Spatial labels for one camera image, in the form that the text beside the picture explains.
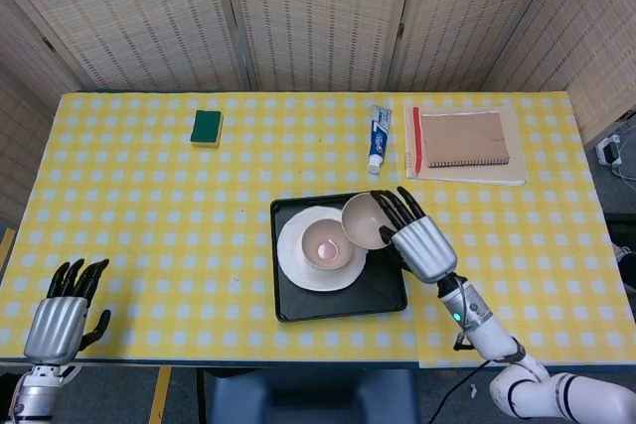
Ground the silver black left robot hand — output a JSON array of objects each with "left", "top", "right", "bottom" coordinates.
[{"left": 23, "top": 258, "right": 112, "bottom": 365}]

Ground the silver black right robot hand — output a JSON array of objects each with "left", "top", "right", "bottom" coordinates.
[{"left": 370, "top": 186, "right": 458, "bottom": 285}]

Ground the beige bowl with pink residue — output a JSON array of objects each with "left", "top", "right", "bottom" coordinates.
[{"left": 301, "top": 217, "right": 357, "bottom": 269}]

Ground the white paper plate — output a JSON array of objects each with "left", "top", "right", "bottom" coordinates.
[{"left": 276, "top": 206, "right": 369, "bottom": 292}]

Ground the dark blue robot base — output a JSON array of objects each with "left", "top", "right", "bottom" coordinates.
[{"left": 204, "top": 368, "right": 418, "bottom": 424}]

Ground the black square plastic tray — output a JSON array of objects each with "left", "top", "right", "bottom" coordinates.
[{"left": 269, "top": 191, "right": 408, "bottom": 324}]

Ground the red pen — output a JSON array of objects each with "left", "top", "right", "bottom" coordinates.
[{"left": 411, "top": 105, "right": 424, "bottom": 172}]

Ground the brown spiral notebook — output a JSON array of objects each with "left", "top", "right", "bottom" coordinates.
[{"left": 419, "top": 109, "right": 512, "bottom": 169}]

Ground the white blue toothpaste tube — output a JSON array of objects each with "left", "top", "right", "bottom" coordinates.
[{"left": 366, "top": 104, "right": 394, "bottom": 176}]

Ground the large beige spiral pad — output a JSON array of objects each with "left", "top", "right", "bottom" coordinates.
[{"left": 402, "top": 104, "right": 529, "bottom": 188}]

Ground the yellow white checkered tablecloth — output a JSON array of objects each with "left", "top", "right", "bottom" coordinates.
[{"left": 0, "top": 90, "right": 625, "bottom": 370}]

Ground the white power adapter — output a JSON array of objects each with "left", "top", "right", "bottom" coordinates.
[{"left": 595, "top": 134, "right": 625, "bottom": 167}]

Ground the green and yellow sponge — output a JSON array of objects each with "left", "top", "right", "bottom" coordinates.
[{"left": 190, "top": 109, "right": 225, "bottom": 150}]

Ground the woven folding screen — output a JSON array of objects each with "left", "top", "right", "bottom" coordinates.
[{"left": 0, "top": 0, "right": 636, "bottom": 226}]

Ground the white cable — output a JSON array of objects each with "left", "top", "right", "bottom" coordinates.
[{"left": 611, "top": 161, "right": 636, "bottom": 183}]

